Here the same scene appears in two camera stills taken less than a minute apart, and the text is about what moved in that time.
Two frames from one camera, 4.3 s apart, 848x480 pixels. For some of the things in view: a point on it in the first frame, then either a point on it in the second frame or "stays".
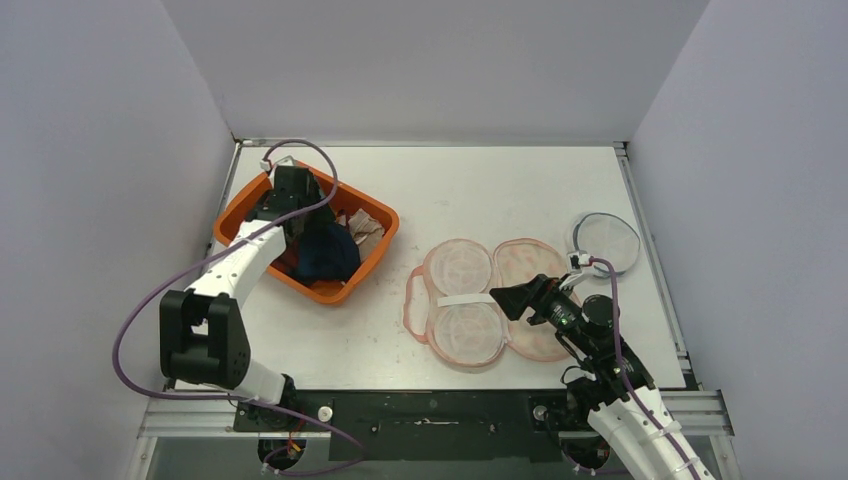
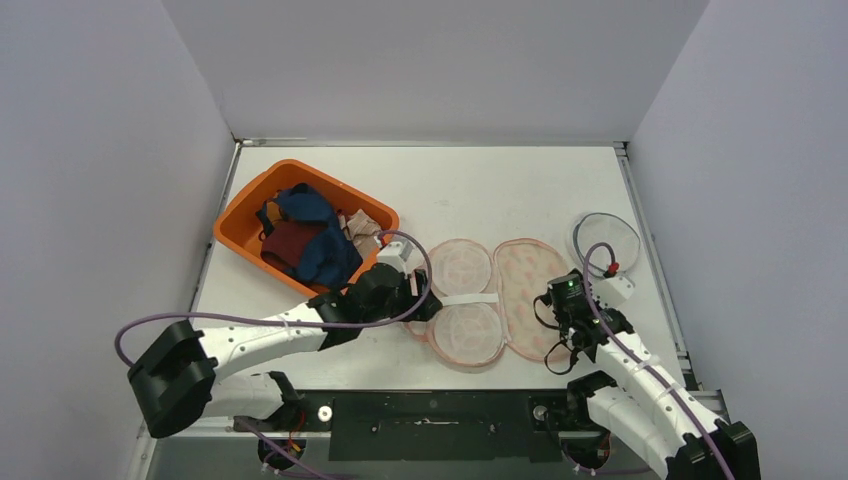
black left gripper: [314, 196] -> [411, 300]
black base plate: [439, 428] stays
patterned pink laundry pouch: [449, 310] stays
